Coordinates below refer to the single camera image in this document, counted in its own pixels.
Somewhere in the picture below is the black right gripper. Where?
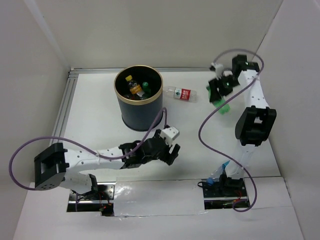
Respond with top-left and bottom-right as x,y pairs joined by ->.
208,74 -> 240,103

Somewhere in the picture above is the small green bottle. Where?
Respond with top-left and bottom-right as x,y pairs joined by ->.
206,84 -> 231,115

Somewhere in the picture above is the clear bottle red label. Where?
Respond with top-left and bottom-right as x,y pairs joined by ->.
163,86 -> 197,103

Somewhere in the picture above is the clear bottle blue label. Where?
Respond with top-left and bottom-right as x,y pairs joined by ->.
206,161 -> 229,186

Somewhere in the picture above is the clear bottle yellow cap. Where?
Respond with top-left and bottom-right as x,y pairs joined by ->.
125,75 -> 144,97

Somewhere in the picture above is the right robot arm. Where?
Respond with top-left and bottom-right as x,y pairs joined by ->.
198,54 -> 277,199

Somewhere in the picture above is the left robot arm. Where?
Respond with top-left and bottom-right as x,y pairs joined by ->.
34,127 -> 180,200

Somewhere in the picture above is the black bin gold rim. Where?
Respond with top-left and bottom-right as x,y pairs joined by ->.
114,65 -> 164,132

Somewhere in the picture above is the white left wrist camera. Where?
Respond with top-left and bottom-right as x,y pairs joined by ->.
159,126 -> 180,146

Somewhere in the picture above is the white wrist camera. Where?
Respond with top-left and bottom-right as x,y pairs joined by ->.
159,126 -> 180,146
209,62 -> 225,79

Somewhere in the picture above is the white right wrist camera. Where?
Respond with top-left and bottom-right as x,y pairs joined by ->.
209,62 -> 225,79

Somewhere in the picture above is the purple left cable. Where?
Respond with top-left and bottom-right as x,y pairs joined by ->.
8,107 -> 168,191

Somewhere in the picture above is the aluminium frame rail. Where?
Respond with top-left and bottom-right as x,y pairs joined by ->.
38,66 -> 247,182

